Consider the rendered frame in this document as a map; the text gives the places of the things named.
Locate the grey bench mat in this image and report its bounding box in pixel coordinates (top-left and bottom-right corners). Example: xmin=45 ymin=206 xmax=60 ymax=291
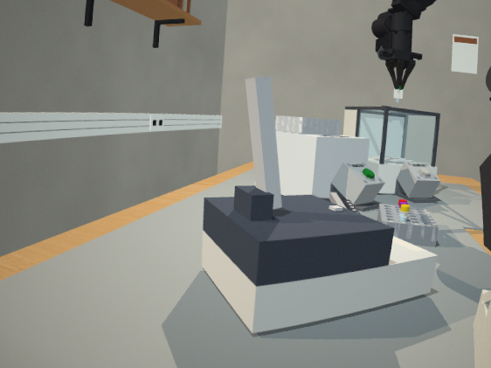
xmin=0 ymin=168 xmax=491 ymax=368

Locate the yellow-capped sample tube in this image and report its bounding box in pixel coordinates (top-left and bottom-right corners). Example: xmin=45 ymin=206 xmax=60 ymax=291
xmin=399 ymin=205 xmax=410 ymax=222

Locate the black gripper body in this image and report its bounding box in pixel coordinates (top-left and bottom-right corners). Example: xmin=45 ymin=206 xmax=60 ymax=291
xmin=379 ymin=31 xmax=422 ymax=62

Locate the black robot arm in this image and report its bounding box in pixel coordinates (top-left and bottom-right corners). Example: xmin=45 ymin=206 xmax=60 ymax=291
xmin=371 ymin=0 xmax=491 ymax=92

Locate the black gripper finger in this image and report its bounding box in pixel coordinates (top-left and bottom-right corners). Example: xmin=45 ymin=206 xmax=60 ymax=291
xmin=400 ymin=61 xmax=415 ymax=90
xmin=385 ymin=59 xmax=405 ymax=89

